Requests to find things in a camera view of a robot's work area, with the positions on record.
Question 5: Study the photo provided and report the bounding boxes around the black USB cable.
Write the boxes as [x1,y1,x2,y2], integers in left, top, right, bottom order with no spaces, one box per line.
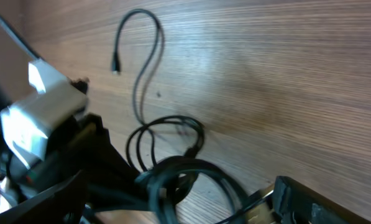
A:
[111,8,275,224]

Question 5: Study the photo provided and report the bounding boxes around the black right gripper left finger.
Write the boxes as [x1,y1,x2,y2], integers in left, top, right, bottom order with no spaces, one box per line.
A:
[0,171,88,224]

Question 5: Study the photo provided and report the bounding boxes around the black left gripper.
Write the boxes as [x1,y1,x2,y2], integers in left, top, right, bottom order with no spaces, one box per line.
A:
[26,114,148,212]

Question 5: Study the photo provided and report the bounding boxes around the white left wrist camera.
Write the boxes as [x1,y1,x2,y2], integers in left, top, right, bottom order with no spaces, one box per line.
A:
[0,59,88,169]

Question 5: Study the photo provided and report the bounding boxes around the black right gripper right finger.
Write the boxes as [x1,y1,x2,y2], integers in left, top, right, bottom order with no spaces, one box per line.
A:
[273,176,371,224]

